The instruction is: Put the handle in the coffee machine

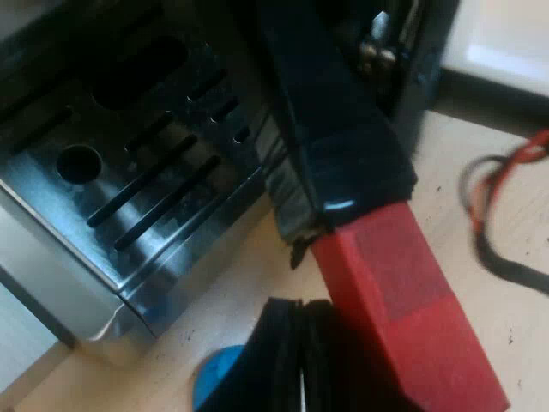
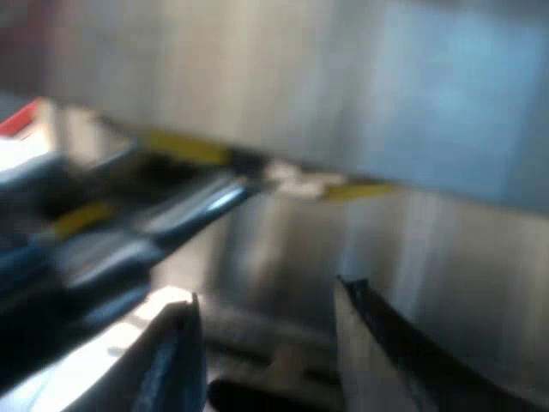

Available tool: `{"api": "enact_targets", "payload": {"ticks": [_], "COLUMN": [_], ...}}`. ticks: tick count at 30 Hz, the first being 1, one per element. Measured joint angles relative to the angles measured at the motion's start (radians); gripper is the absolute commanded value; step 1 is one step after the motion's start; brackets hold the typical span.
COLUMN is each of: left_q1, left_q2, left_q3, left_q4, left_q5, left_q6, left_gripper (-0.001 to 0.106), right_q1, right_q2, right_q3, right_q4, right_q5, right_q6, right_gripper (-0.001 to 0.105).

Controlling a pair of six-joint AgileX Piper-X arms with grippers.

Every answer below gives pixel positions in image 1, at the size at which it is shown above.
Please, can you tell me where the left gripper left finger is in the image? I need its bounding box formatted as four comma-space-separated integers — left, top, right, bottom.
200, 296, 305, 412

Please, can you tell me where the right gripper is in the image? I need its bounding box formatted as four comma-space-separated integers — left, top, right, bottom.
342, 0, 460, 167

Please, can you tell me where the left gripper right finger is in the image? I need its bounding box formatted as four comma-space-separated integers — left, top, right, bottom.
301, 299, 359, 412

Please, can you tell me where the steel espresso machine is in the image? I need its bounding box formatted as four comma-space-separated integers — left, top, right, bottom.
0, 0, 287, 357

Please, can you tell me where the bright blue tamper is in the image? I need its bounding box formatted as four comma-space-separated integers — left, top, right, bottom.
191, 343, 247, 412

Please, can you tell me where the red cable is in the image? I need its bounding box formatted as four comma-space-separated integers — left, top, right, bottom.
466, 130, 549, 235

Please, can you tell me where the black cable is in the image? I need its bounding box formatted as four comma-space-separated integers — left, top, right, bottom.
457, 150, 549, 298

